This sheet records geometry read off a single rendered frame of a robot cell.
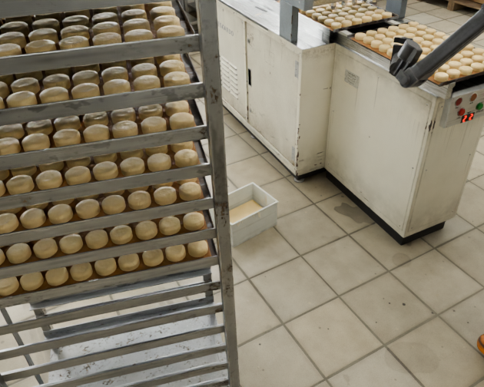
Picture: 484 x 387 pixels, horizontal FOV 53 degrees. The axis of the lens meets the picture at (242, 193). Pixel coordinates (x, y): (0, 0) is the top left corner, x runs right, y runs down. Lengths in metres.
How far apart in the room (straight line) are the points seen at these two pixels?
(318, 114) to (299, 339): 1.20
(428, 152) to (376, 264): 0.61
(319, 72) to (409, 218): 0.85
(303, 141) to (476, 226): 1.01
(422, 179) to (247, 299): 0.95
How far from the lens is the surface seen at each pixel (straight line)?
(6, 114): 0.94
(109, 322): 1.95
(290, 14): 2.49
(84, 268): 1.22
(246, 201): 2.66
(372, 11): 2.78
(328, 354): 2.08
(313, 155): 2.78
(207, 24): 0.85
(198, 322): 1.98
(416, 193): 2.32
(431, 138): 2.17
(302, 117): 2.60
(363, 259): 2.45
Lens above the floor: 1.71
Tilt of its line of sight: 38 degrees down
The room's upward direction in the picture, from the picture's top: 2 degrees counter-clockwise
